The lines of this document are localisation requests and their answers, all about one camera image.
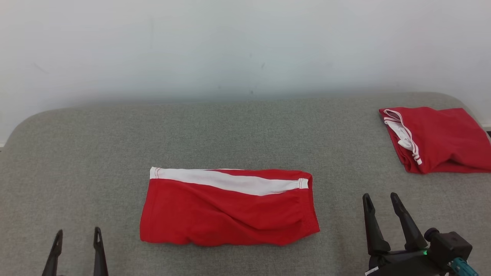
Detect red Bulls basketball jersey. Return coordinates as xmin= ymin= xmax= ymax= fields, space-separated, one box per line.
xmin=379 ymin=107 xmax=491 ymax=174

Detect black cable with teal plug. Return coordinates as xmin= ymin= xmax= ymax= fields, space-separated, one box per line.
xmin=449 ymin=258 xmax=480 ymax=276

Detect red shorts with white stripe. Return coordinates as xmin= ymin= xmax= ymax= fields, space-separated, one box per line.
xmin=140 ymin=167 xmax=320 ymax=246

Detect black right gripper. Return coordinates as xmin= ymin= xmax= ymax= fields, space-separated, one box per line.
xmin=362 ymin=192 xmax=451 ymax=276

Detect grey fabric sofa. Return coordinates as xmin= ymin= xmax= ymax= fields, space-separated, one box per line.
xmin=0 ymin=92 xmax=491 ymax=276

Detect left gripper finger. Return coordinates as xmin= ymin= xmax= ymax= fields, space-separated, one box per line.
xmin=41 ymin=229 xmax=64 ymax=276
xmin=93 ymin=227 xmax=109 ymax=276

